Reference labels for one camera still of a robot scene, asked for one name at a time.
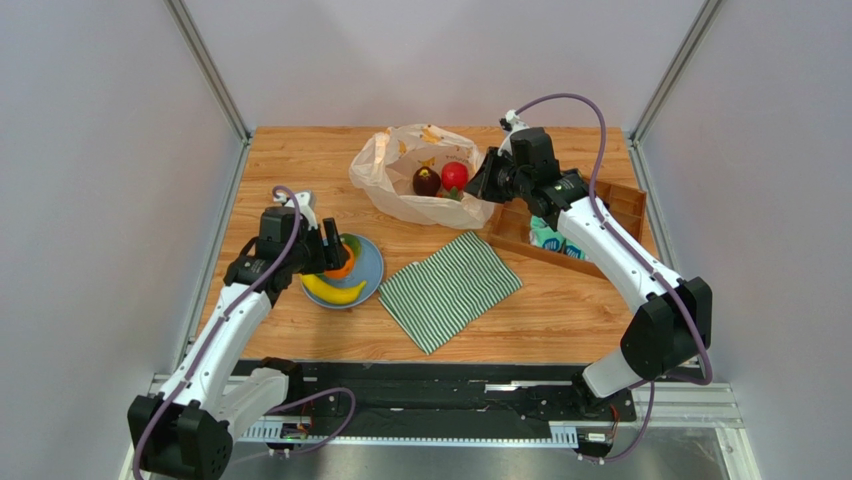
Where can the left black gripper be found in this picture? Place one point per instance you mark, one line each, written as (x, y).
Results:
(336, 252)

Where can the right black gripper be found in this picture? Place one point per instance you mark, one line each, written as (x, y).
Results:
(492, 178)

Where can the orange fruit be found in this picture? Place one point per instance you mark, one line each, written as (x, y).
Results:
(346, 268)

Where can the red pomegranate fruit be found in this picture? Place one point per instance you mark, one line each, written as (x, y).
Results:
(454, 176)

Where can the cherry sprig with leaves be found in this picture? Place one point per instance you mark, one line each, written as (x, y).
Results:
(454, 194)

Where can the dark red apple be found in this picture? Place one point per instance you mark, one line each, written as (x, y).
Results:
(426, 182)

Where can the translucent banana print plastic bag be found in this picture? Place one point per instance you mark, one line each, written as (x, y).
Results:
(386, 166)

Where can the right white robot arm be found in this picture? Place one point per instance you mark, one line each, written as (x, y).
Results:
(672, 316)

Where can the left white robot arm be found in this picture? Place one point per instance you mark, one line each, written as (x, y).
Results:
(188, 429)

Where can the dark green mango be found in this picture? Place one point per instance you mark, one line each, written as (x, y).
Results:
(353, 243)

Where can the blue plate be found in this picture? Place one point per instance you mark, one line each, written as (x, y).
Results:
(369, 267)

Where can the yellow banana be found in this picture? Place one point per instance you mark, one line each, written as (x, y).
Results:
(324, 293)

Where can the wooden compartment tray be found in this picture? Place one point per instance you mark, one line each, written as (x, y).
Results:
(510, 229)

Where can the teal white socks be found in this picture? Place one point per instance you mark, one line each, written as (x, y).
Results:
(541, 235)

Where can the green striped cloth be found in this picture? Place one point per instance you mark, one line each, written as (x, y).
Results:
(435, 299)

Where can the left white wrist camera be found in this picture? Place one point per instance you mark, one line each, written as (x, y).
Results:
(305, 200)

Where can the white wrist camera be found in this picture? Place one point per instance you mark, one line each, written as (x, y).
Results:
(510, 123)
(305, 200)

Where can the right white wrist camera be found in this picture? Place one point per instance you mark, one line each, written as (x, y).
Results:
(510, 123)

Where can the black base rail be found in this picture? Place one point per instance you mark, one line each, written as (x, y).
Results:
(440, 401)

